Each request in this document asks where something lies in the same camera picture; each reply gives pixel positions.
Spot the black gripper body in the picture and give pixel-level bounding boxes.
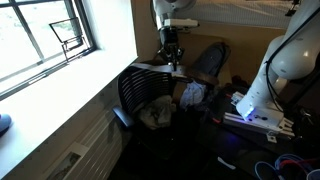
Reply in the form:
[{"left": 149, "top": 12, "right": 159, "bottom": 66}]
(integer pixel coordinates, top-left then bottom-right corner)
[{"left": 156, "top": 26, "right": 186, "bottom": 63}]

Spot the black slatted office chair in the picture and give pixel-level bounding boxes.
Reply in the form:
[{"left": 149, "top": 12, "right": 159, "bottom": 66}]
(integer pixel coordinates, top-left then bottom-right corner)
[{"left": 112, "top": 64, "right": 178, "bottom": 161}]

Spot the light blue shirt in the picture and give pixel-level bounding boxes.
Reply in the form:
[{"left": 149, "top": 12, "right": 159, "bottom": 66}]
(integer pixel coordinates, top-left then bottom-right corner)
[{"left": 179, "top": 81, "right": 208, "bottom": 111}]

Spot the crumpled gray cloth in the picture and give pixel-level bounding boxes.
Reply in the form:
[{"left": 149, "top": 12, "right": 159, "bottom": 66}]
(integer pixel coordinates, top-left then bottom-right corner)
[{"left": 137, "top": 94, "right": 177, "bottom": 131}]

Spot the white quilted bed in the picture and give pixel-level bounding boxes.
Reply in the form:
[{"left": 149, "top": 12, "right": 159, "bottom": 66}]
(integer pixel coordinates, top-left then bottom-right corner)
[{"left": 194, "top": 0, "right": 298, "bottom": 30}]

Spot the black robot table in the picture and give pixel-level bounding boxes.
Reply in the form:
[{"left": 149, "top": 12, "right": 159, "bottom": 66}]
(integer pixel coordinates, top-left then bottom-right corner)
[{"left": 196, "top": 84, "right": 320, "bottom": 169}]

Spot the white paper scrap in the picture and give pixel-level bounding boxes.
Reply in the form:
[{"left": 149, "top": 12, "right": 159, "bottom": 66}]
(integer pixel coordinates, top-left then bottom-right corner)
[{"left": 217, "top": 156, "right": 237, "bottom": 171}]

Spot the dark cap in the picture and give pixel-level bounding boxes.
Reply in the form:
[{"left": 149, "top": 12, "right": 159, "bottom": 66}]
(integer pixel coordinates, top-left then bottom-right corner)
[{"left": 0, "top": 113, "right": 13, "bottom": 138}]

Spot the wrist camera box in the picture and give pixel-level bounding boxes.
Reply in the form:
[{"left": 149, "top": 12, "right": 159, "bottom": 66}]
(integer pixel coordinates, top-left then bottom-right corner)
[{"left": 162, "top": 18, "right": 201, "bottom": 29}]

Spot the dark window frame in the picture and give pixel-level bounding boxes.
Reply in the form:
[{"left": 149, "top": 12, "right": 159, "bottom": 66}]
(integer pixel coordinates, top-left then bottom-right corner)
[{"left": 0, "top": 0, "right": 98, "bottom": 102}]

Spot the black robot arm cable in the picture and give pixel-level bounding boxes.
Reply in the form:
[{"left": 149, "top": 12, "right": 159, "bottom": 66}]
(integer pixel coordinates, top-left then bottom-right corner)
[{"left": 264, "top": 14, "right": 320, "bottom": 113}]

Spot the aluminium robot base mount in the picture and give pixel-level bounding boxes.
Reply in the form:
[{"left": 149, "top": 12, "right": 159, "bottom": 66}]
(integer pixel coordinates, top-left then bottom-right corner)
[{"left": 222, "top": 91, "right": 296, "bottom": 144}]

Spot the black wire stand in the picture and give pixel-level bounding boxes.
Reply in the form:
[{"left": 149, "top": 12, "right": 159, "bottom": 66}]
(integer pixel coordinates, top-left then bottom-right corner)
[{"left": 48, "top": 16, "right": 92, "bottom": 63}]

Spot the white wall radiator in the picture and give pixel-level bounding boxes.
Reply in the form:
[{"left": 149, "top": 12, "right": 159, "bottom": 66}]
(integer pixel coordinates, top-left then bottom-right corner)
[{"left": 43, "top": 109, "right": 125, "bottom": 180}]

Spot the black camera tripod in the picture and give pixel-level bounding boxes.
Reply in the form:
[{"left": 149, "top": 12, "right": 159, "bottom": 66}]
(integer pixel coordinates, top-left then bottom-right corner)
[{"left": 284, "top": 0, "right": 303, "bottom": 18}]

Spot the blue cable coil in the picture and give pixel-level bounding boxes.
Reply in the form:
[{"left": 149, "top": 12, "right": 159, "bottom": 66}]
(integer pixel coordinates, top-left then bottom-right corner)
[{"left": 254, "top": 153, "right": 320, "bottom": 180}]

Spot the red cable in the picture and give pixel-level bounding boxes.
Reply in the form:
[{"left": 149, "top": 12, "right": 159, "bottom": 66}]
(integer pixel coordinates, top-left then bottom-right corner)
[{"left": 278, "top": 158, "right": 320, "bottom": 168}]

